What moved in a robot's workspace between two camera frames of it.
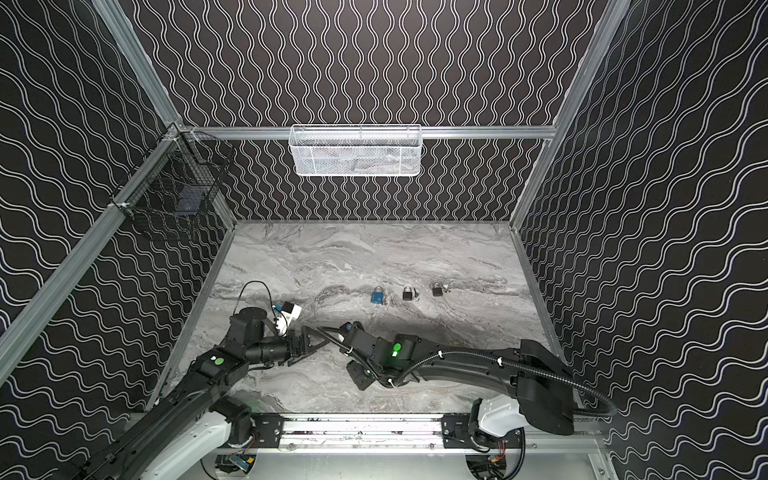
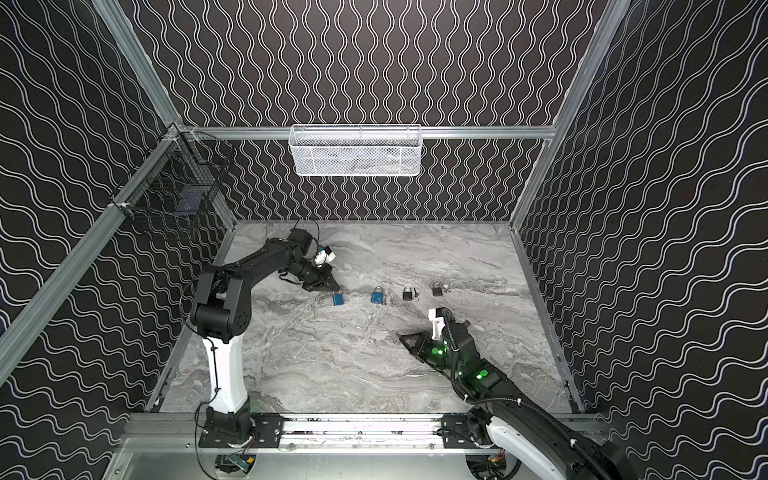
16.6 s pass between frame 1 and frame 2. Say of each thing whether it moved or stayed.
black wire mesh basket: stayed
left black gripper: moved
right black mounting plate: stayed
